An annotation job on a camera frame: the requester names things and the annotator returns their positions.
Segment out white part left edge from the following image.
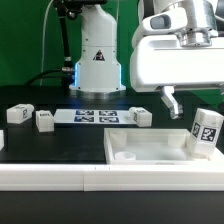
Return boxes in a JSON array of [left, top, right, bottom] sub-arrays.
[[0, 130, 4, 151]]

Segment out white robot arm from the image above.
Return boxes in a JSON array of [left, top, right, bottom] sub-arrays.
[[53, 0, 224, 119]]

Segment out white square tabletop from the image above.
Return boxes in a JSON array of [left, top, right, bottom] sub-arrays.
[[103, 127, 223, 166]]

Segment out white obstacle fence rail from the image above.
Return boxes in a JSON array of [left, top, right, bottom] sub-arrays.
[[0, 151, 224, 191]]

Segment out black cables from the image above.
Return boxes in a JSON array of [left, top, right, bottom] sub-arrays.
[[23, 66, 76, 87]]

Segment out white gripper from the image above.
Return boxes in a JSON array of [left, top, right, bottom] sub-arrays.
[[130, 35, 224, 119]]

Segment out fiducial marker sheet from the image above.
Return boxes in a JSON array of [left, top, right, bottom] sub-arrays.
[[54, 109, 134, 125]]

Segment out white cable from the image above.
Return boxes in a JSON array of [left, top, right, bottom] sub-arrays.
[[39, 0, 56, 87]]

